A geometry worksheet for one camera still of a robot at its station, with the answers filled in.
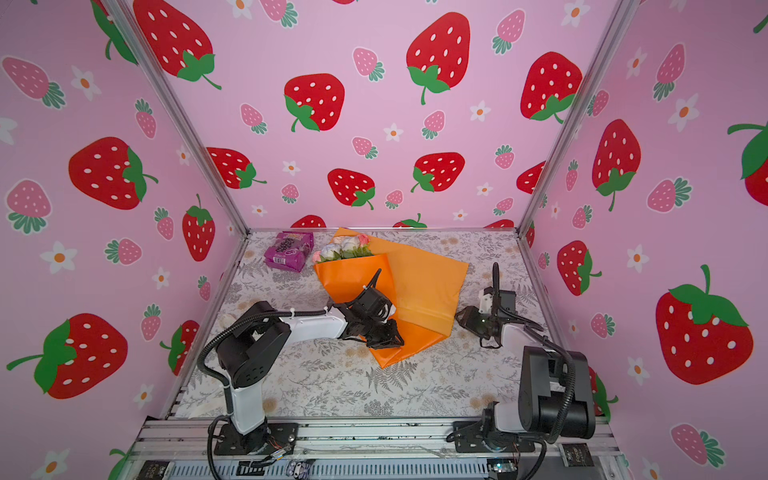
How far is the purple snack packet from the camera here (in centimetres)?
106

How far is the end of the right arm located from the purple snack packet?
1.97ft

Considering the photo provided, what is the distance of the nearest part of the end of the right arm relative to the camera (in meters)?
0.73
